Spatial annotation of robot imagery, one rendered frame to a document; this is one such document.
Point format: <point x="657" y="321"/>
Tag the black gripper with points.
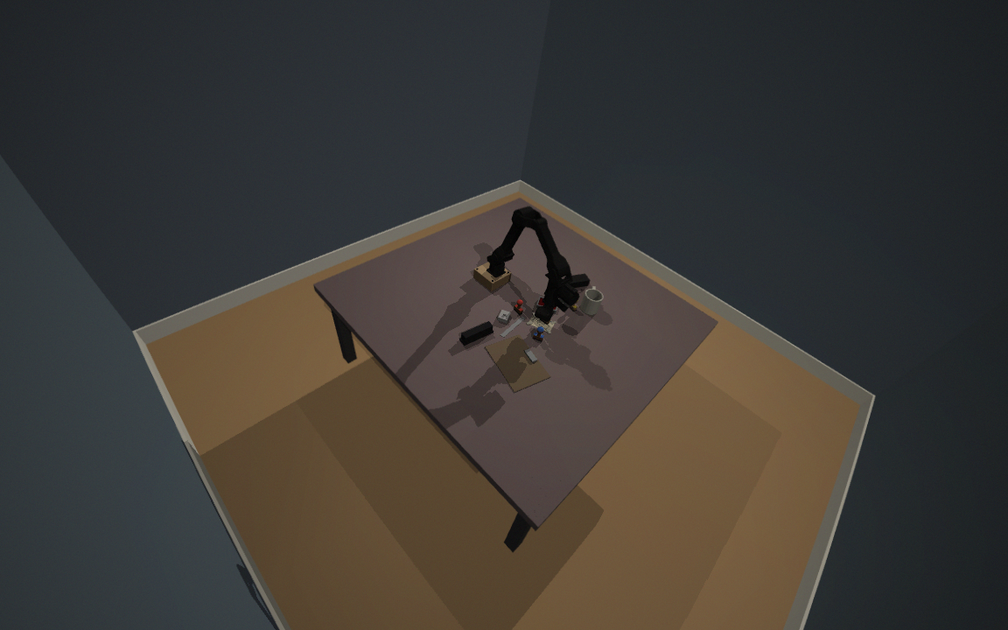
<point x="545" y="312"/>

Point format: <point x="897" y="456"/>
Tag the grey mug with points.
<point x="592" y="301"/>

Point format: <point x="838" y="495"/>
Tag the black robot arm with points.
<point x="557" y="265"/>

